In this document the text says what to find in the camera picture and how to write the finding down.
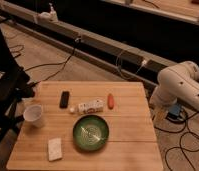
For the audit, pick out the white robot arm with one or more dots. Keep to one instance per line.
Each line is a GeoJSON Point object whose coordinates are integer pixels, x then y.
{"type": "Point", "coordinates": [177, 82]}

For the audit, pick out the white sponge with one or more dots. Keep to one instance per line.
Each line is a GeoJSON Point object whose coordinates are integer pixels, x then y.
{"type": "Point", "coordinates": [54, 149]}

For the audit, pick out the white milk carton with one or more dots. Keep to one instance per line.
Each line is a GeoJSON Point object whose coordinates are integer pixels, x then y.
{"type": "Point", "coordinates": [88, 107]}

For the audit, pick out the green ceramic bowl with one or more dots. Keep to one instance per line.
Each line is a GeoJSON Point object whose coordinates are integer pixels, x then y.
{"type": "Point", "coordinates": [90, 133]}

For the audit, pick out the white paper cup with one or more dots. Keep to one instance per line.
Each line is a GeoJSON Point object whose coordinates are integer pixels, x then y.
{"type": "Point", "coordinates": [33, 114]}

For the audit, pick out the blue box on floor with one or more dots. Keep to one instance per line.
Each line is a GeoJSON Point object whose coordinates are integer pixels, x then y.
{"type": "Point", "coordinates": [174, 111]}

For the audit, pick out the long metal rail beam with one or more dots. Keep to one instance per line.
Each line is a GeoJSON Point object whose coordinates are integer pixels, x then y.
{"type": "Point", "coordinates": [145, 41]}

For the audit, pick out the white object on rail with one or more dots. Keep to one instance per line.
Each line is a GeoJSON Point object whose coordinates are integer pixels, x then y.
{"type": "Point", "coordinates": [51, 15]}

